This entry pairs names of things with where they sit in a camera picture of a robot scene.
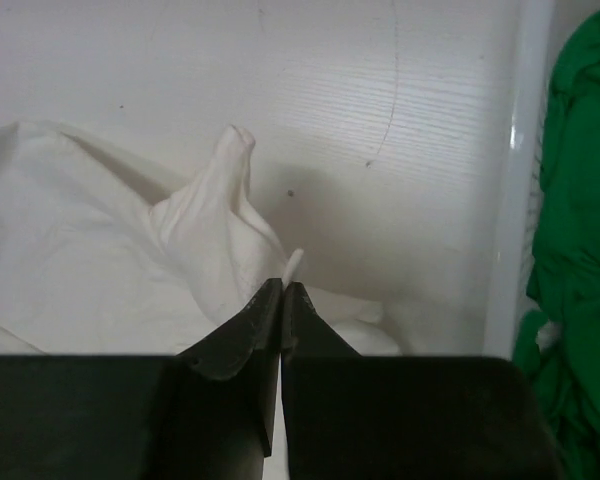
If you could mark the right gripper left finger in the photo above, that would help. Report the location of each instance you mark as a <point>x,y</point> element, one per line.
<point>206,413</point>

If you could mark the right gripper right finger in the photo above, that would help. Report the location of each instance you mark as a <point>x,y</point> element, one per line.
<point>349,416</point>

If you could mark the white t shirt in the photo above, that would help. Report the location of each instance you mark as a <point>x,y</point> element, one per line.
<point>88,264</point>

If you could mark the green t shirt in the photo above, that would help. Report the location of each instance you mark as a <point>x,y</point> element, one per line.
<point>558,345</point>

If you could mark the white plastic basket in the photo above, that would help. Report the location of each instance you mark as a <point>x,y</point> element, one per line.
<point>516,218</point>

